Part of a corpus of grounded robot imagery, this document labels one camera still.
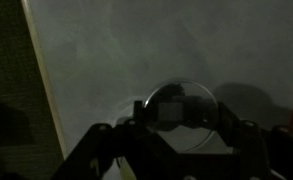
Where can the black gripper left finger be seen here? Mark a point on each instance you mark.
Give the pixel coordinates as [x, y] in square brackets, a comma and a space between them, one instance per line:
[138, 111]

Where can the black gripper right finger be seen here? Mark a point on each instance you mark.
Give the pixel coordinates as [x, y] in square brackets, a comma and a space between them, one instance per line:
[227, 118]

